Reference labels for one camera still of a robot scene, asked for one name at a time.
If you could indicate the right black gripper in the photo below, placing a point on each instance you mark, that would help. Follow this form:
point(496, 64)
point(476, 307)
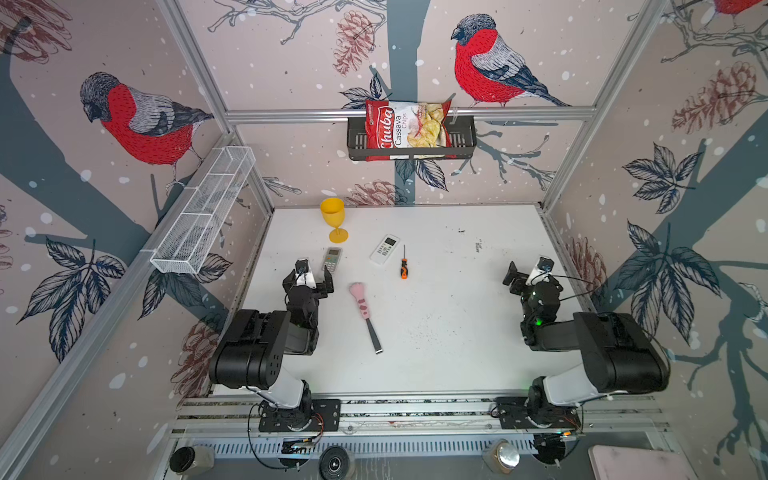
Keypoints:
point(518, 282)

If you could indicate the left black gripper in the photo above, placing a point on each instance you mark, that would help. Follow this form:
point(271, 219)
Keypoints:
point(323, 287)

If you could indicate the white remote control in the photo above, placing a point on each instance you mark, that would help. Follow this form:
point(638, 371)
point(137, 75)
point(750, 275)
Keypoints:
point(384, 249)

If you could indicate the orange black screwdriver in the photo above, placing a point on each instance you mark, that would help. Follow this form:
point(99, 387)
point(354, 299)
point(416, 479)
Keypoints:
point(404, 270)

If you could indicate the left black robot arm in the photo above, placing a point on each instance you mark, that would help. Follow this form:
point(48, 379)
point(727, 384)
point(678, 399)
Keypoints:
point(251, 353)

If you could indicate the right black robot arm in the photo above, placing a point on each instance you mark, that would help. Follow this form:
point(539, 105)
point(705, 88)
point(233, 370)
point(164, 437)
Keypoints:
point(617, 357)

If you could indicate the grey small remote control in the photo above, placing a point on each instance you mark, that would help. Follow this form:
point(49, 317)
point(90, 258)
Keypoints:
point(332, 258)

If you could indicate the yellow plastic goblet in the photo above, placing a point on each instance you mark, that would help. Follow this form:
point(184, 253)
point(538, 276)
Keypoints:
point(333, 213)

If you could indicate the silver topped jar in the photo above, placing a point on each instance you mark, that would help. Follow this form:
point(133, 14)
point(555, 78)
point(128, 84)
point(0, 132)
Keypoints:
point(501, 457)

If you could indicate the black round speaker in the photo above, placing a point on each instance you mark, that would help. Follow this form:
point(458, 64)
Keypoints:
point(337, 463)

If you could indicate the pink board corner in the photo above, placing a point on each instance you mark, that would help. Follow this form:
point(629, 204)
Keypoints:
point(621, 463)

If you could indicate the red cassava chips bag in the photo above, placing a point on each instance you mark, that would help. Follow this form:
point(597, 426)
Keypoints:
point(406, 125)

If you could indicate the grey cylinder can left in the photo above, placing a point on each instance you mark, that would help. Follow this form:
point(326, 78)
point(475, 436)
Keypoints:
point(192, 460)

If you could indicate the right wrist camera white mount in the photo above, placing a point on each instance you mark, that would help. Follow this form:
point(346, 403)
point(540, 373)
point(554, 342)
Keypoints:
point(541, 270)

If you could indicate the white wire wall basket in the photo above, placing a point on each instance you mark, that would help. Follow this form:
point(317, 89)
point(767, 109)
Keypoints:
point(192, 235)

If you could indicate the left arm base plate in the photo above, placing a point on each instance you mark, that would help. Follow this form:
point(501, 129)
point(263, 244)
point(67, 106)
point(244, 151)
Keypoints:
point(320, 415)

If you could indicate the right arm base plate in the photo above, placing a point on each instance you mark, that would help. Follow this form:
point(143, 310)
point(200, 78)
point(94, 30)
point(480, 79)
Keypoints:
point(518, 413)

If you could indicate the black wall basket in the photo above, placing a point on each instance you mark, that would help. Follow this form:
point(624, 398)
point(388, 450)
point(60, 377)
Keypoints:
point(461, 143)

